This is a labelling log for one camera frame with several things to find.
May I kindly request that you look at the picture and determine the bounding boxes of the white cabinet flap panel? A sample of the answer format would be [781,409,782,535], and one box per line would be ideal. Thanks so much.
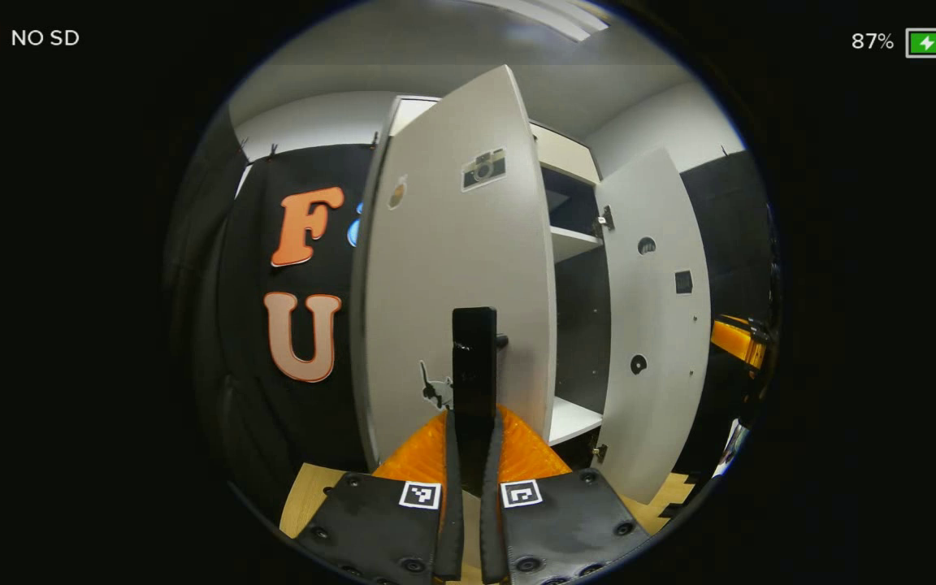
[391,96,603,186]

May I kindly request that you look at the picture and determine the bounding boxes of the white cabinet shelf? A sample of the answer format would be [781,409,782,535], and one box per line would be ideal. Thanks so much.
[550,225,604,263]
[548,396,604,447]

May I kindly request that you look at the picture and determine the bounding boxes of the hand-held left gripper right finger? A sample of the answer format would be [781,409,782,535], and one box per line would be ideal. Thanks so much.
[480,406,652,585]

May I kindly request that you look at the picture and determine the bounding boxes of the long ceiling light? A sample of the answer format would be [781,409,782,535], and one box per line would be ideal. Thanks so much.
[460,0,611,43]

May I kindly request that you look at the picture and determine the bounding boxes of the black backdrop cloth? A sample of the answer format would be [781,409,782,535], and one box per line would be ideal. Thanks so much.
[163,102,779,529]

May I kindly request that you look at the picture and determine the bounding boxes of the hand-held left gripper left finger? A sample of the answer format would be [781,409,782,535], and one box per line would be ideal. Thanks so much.
[293,409,466,585]

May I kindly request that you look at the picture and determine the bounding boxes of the black door handle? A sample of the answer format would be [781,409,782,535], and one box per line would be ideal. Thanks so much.
[451,306,509,498]

